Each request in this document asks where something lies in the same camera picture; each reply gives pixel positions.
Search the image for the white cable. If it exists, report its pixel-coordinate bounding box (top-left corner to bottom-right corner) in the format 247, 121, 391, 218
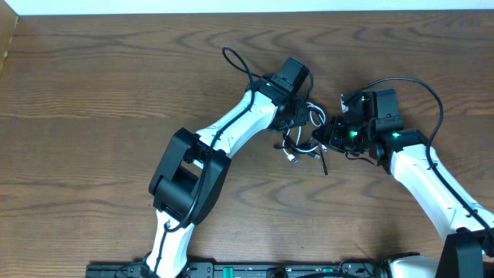
281, 100, 327, 164

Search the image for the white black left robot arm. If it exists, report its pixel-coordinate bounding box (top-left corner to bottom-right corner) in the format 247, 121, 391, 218
144, 73, 311, 277

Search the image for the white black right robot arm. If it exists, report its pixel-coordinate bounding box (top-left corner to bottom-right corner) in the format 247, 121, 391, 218
313, 117, 493, 277

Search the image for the brown side panel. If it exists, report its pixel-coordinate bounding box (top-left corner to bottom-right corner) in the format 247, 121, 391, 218
0, 0, 19, 70

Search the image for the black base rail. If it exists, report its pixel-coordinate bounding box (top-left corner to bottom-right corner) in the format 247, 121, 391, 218
85, 260, 390, 278

